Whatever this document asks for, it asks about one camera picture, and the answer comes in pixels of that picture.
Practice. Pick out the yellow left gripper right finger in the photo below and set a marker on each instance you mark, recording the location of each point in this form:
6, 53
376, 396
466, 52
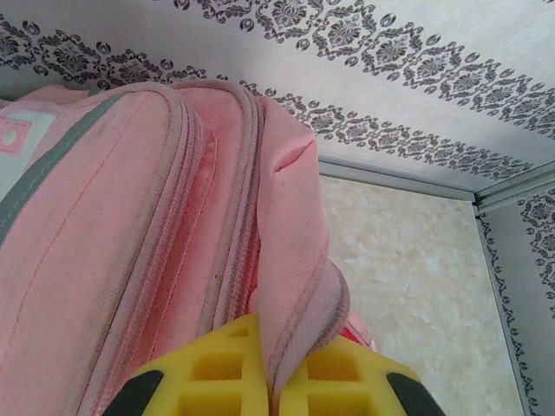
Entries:
347, 381

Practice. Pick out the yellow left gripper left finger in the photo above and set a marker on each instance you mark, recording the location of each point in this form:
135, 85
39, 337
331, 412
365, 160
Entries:
204, 381

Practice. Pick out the pink student backpack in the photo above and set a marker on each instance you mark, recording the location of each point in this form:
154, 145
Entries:
108, 238

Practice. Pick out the thin aluminium floor rail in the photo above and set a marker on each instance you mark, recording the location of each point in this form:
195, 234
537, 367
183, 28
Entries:
390, 177

